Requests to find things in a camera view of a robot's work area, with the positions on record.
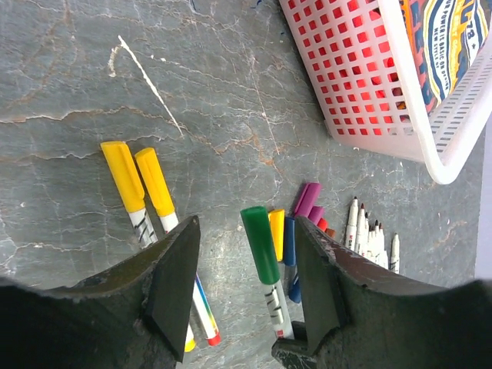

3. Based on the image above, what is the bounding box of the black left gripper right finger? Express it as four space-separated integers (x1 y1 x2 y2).
294 216 447 357

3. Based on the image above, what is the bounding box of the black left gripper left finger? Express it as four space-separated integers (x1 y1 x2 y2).
57 214 201 364

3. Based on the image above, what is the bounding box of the yellow capped marker pen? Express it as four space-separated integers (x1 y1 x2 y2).
389 233 400 274

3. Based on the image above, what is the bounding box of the red capped marker pen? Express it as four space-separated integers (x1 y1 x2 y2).
361 212 371 257

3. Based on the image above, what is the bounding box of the blue pen cap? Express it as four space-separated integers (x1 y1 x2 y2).
288 268 301 304
283 217 297 267

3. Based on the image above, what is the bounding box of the brown capped marker pen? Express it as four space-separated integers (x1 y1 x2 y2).
354 203 366 254

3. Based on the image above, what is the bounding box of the purple pen cap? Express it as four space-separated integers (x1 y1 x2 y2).
294 182 321 217
308 205 324 225

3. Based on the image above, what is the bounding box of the green capped marker pen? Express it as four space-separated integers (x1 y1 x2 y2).
240 206 294 339

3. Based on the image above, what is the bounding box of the white plastic basket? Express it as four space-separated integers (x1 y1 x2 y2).
281 1 491 185

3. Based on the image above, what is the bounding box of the red printed cloth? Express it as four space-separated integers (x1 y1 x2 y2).
399 0 491 112

